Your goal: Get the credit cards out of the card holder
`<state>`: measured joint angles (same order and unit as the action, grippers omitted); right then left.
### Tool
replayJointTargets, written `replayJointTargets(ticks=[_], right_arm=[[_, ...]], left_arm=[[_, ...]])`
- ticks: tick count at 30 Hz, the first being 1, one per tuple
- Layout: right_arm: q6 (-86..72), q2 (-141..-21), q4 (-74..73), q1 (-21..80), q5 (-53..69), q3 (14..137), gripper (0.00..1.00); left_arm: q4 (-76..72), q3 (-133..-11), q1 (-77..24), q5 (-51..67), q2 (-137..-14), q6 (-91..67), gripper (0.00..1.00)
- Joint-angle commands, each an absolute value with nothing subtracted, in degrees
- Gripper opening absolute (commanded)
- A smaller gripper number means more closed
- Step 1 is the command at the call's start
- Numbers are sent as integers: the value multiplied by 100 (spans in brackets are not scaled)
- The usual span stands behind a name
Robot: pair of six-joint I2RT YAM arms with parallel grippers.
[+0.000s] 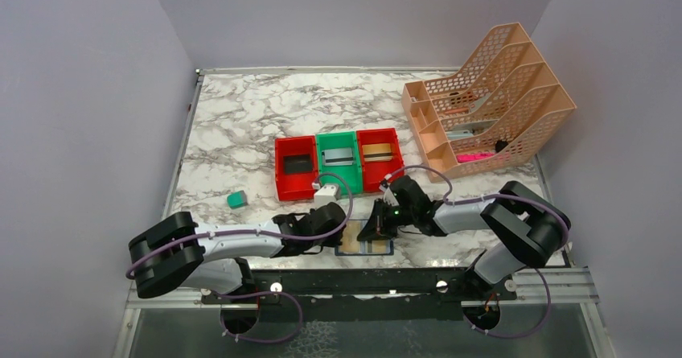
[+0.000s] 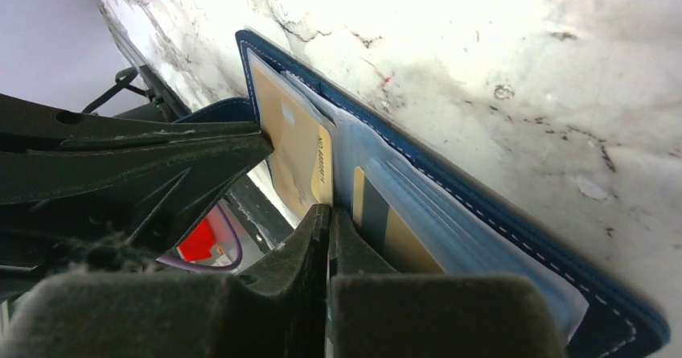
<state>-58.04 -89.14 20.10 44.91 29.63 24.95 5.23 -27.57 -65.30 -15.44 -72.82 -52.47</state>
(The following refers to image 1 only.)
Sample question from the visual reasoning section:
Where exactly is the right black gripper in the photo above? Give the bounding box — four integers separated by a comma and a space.
356, 197, 416, 241

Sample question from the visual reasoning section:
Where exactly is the gold card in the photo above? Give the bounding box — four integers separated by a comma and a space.
340, 222, 388, 255
360, 142, 394, 163

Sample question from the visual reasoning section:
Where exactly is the navy blue card holder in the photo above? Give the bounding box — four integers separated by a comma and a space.
334, 219, 396, 257

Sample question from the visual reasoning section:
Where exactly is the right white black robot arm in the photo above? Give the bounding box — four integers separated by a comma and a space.
357, 175, 571, 299

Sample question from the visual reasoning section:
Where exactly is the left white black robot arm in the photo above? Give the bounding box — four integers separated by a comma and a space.
125, 203, 348, 302

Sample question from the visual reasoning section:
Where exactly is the black card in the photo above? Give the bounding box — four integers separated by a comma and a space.
283, 154, 314, 175

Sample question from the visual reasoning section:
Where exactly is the silver card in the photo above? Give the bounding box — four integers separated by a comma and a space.
322, 147, 355, 167

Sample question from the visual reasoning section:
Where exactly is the red bin with black card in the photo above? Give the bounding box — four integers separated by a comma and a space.
274, 135, 318, 201

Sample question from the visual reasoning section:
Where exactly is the red bin with gold card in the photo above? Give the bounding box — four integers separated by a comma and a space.
356, 128, 404, 193

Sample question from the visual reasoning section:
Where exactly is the gold card in bin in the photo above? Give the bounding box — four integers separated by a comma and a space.
360, 142, 394, 163

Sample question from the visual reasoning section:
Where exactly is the green plastic bin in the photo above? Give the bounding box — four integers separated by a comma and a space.
315, 131, 363, 195

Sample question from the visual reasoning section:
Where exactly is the small teal eraser block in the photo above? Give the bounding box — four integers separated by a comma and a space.
226, 190, 248, 209

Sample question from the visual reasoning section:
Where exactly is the silver gray item in organizer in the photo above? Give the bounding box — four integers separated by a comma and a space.
446, 120, 495, 140

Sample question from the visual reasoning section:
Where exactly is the black clip in organizer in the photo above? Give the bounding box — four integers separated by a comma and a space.
495, 140, 508, 153

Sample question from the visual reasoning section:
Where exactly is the peach plastic file organizer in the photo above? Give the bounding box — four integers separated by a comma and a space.
401, 23, 577, 179

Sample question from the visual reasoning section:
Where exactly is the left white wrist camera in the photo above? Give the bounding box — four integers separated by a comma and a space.
313, 183, 341, 208

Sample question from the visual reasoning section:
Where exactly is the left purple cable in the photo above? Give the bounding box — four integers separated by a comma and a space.
125, 171, 355, 281

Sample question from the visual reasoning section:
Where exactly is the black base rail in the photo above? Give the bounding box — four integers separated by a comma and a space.
201, 267, 517, 322

